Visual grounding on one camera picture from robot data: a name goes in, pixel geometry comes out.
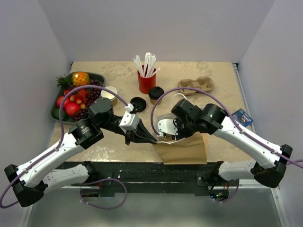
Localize brown paper takeout bag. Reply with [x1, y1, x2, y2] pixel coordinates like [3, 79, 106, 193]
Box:
[151, 93, 208, 165]

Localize black plastic cup lid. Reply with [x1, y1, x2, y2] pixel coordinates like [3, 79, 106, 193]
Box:
[130, 97, 147, 112]
[148, 87, 164, 100]

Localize brown pulp cup carrier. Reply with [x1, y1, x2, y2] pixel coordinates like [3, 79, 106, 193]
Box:
[178, 77, 215, 93]

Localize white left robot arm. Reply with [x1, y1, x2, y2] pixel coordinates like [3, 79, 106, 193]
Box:
[4, 97, 157, 207]

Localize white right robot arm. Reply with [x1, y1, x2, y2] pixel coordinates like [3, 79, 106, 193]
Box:
[171, 99, 293, 188]

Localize stacked brown paper cups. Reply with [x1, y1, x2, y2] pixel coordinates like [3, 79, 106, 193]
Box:
[100, 86, 118, 106]

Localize dark red grape bunch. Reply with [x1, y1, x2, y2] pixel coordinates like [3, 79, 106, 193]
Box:
[72, 88, 101, 122]

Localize dark green fruit tray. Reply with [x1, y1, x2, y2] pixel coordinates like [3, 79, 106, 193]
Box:
[51, 72, 105, 125]

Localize red lychee fruit cluster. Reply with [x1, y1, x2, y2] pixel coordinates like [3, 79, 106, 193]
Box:
[63, 89, 89, 109]

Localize red apple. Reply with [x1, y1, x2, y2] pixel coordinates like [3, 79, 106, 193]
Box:
[65, 102, 81, 117]
[56, 96, 70, 109]

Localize red ribbed straw cup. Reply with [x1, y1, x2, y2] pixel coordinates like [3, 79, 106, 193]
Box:
[137, 71, 156, 94]

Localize blue card packet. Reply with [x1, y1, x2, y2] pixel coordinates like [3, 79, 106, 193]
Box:
[232, 109, 253, 127]

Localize green lime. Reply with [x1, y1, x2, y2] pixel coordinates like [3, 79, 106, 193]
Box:
[53, 108, 67, 121]

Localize orange pineapple fruit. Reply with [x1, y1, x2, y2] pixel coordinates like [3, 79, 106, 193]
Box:
[56, 71, 90, 88]

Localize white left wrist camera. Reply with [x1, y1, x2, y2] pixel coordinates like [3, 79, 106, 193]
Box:
[119, 111, 140, 131]

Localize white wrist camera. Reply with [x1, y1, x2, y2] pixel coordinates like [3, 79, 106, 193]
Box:
[157, 119, 178, 137]
[119, 111, 140, 131]

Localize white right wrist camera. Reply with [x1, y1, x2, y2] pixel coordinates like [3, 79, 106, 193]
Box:
[157, 119, 178, 137]

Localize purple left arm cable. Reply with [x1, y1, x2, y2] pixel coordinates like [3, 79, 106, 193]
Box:
[0, 86, 135, 209]

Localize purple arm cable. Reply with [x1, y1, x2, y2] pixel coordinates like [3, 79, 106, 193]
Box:
[0, 86, 135, 209]
[151, 87, 303, 204]

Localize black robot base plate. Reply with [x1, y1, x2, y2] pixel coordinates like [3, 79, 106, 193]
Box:
[56, 162, 240, 198]

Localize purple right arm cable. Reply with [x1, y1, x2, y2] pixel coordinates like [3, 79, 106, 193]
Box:
[151, 87, 303, 204]

